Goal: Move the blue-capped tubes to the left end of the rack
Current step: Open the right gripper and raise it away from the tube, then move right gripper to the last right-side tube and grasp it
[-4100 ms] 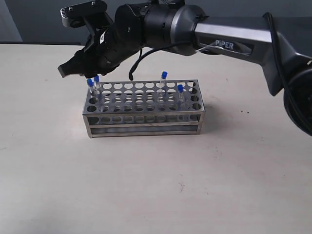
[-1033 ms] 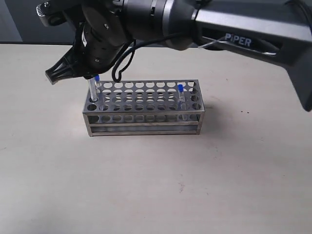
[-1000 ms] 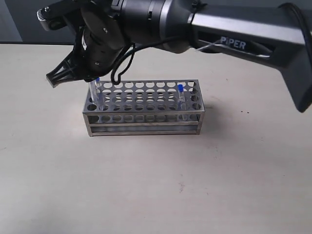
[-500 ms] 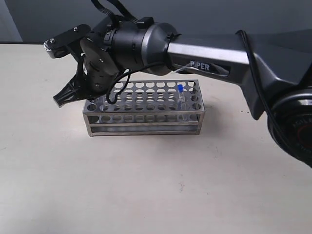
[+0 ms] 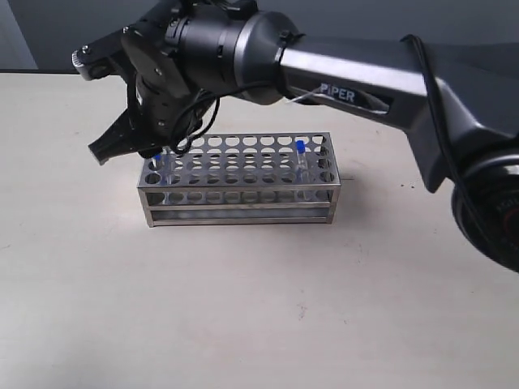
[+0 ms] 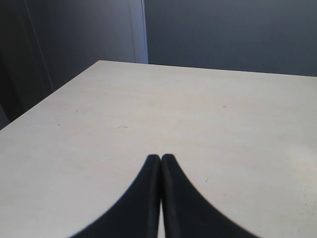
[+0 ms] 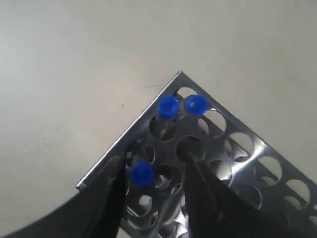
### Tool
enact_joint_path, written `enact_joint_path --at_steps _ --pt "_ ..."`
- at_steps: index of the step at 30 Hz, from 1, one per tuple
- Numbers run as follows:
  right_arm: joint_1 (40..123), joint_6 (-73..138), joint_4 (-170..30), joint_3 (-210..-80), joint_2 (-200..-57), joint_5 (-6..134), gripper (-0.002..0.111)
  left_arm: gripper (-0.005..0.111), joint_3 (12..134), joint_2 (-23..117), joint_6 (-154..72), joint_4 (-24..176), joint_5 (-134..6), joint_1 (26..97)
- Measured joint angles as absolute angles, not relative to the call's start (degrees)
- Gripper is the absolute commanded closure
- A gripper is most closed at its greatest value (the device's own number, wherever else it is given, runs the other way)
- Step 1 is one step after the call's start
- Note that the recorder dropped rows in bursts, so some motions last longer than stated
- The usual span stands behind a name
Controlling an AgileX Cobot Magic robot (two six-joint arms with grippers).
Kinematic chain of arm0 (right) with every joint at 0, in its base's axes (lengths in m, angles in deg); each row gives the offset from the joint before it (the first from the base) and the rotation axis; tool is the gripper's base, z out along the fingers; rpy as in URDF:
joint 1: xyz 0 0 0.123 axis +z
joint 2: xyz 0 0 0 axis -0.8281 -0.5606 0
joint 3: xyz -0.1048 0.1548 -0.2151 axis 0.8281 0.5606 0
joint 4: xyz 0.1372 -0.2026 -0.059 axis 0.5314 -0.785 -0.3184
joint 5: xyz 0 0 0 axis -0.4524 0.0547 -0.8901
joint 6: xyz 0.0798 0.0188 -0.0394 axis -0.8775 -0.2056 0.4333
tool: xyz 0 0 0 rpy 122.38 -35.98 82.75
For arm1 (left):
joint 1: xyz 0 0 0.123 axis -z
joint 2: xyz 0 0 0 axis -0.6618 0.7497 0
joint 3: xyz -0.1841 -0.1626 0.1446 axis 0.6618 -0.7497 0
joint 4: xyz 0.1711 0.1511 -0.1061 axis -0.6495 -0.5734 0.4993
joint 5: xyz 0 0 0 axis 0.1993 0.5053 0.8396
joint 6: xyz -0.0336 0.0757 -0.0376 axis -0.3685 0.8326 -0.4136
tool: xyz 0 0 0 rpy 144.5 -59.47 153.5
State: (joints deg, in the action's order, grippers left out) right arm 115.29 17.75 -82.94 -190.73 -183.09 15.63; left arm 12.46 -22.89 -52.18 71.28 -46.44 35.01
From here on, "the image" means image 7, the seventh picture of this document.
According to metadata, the stainless steel test tube rack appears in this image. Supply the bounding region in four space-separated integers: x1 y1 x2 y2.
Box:
77 72 317 238

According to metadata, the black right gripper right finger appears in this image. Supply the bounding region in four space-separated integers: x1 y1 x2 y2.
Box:
183 153 317 238

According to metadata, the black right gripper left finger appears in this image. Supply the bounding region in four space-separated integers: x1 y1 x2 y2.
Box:
7 156 126 238

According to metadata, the blue-capped tube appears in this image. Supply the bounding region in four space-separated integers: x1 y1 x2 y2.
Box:
131 160 154 186
158 95 179 140
177 94 209 121

